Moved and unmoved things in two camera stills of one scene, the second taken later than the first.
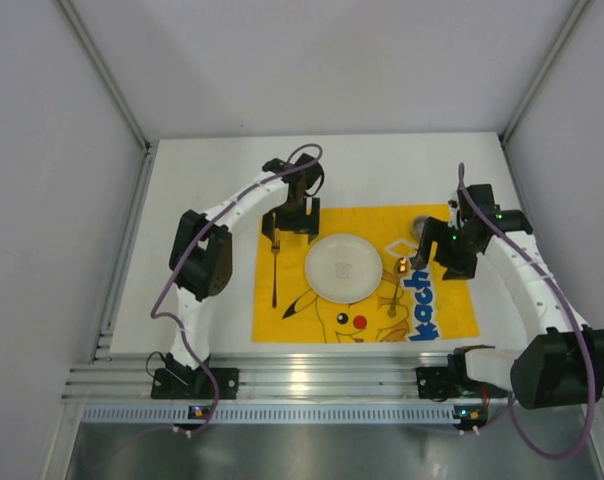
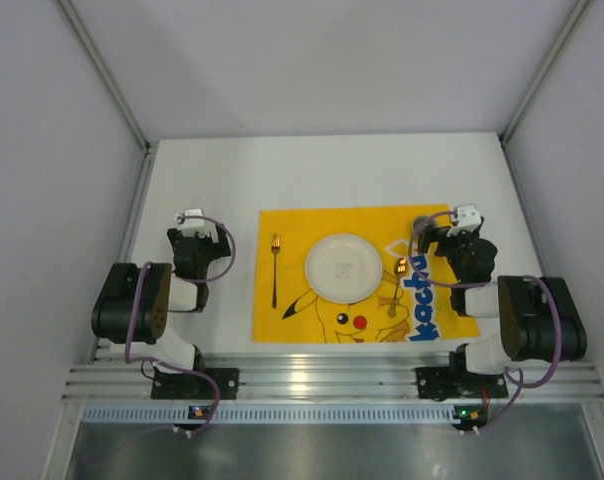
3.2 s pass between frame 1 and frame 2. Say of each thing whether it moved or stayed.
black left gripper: moved
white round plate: stayed
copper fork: stayed
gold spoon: stayed
